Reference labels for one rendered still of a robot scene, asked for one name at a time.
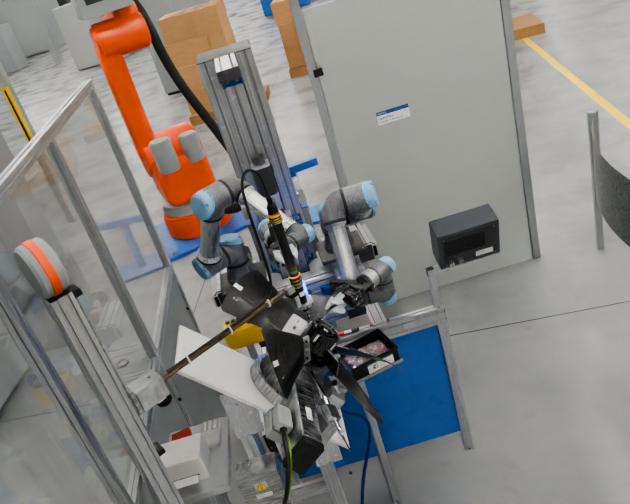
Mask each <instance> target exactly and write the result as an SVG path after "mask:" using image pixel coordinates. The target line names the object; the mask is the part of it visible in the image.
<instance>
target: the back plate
mask: <svg viewBox="0 0 630 504"><path fill-rule="evenodd" d="M209 340H210V339H209V338H207V337H205V336H203V335H201V334H199V333H197V332H194V331H192V330H190V329H188V328H186V327H184V326H182V325H179V327H178V336H177V345H176V355H175V364H176V363H178V362H179V361H180V360H182V359H183V358H185V356H188V355H189V354H190V353H192V352H193V351H195V350H196V349H198V348H199V347H200V346H202V345H203V344H205V343H206V342H208V341H209ZM254 361H255V360H253V359H251V358H249V357H247V356H245V355H243V354H241V353H239V352H237V351H234V350H232V349H230V348H228V347H226V346H224V345H222V344H220V343H217V344H216V345H214V346H213V347H211V348H210V349H209V350H207V351H206V352H204V353H203V354H202V355H200V356H199V357H197V358H196V359H195V360H193V361H192V362H191V364H190V365H189V364H188V365H186V366H185V367H184V368H182V369H181V370H179V371H178V372H177V373H178V374H180V375H182V376H184V377H187V378H189V379H191V380H193V381H196V382H198V383H200V384H202V385H205V386H207V387H209V388H211V389H214V390H216V391H218V392H220V393H223V394H225V395H227V396H229V397H232V398H234V399H236V400H238V401H241V402H243V403H245V404H247V405H250V406H252V407H254V408H256V409H259V410H261V411H263V412H265V413H267V411H268V410H269V409H271V408H272V407H273V406H275V405H273V404H272V403H271V402H269V401H268V400H267V399H266V398H265V397H264V396H263V395H262V394H261V393H260V391H259V390H258V389H257V387H256V386H255V384H254V382H253V380H252V378H251V373H250V369H251V366H252V364H253V363H254ZM175 364H174V365H175ZM338 413H339V415H340V416H341V419H340V421H339V424H340V426H341V428H342V430H343V432H342V433H343V435H344V437H345V439H346V442H347V444H348V446H349V442H348V438H347V434H346V430H345V425H344V421H343V417H342V413H341V409H339V410H338ZM329 441H331V442H333V443H335V444H337V445H340V446H342V447H344V448H346V449H348V447H347V445H346V443H345V441H344V440H343V438H342V436H341V434H340V433H338V431H337V432H336V433H335V434H334V435H333V437H332V438H331V439H330V440H329ZM349 448H350V446H349Z"/></svg>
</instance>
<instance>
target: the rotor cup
mask: <svg viewBox="0 0 630 504"><path fill-rule="evenodd" d="M324 328H326V329H328V331H329V332H326V331H325V330H324ZM306 335H308V336H309V339H310V361H309V362H307V363H306V364H304V366H306V367H307V368H309V369H312V370H316V371H319V370H322V369H323V367H324V366H325V358H324V357H325V356H326V350H329V351H330V352H332V350H333V349H334V348H335V347H336V345H337V344H338V343H339V341H340V335H339V333H338V332H337V330H336V329H335V328H334V327H333V326H332V325H331V324H329V323H328V322H326V321H324V320H322V319H318V318H315V319H313V320H312V321H311V323H310V324H309V325H308V327H307V328H306V329H305V330H304V332H303V333H302V334H301V336H302V337H304V336H306ZM317 335H319V337H318V339H317V340H316V341H315V342H314V341H313V340H314V339H315V338H316V336H317ZM334 344H336V345H335V346H334ZM333 346H334V347H333ZM332 347H333V349H332V350H330V349H331V348H332Z"/></svg>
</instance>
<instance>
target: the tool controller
mask: <svg viewBox="0 0 630 504"><path fill-rule="evenodd" d="M429 229H430V237H431V244H432V251H433V255H434V257H435V259H436V261H437V263H438V265H439V267H440V269H441V270H443V269H446V268H450V267H454V266H456V265H460V264H463V263H466V262H469V261H473V260H476V259H479V258H483V257H486V256H489V255H492V254H496V253H499V252H500V237H499V219H498V217H497V216H496V214H495V213H494V211H493V210H492V208H491V207H490V205H489V204H485V205H482V206H478V207H475V208H472V209H469V210H465V211H462V212H459V213H455V214H452V215H449V216H446V217H442V218H439V219H436V220H433V221H429Z"/></svg>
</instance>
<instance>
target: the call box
mask: <svg viewBox="0 0 630 504"><path fill-rule="evenodd" d="M261 330H262V328H260V327H258V326H256V325H253V324H251V323H249V322H246V323H245V324H243V325H242V326H241V327H239V328H238V329H236V330H235V331H234V332H233V334H229V335H228V336H227V337H225V340H226V342H227V345H228V347H229V348H230V349H232V350H236V349H239V348H243V347H246V346H249V345H252V344H256V343H259V342H262V341H264V338H263V335H262V331H261Z"/></svg>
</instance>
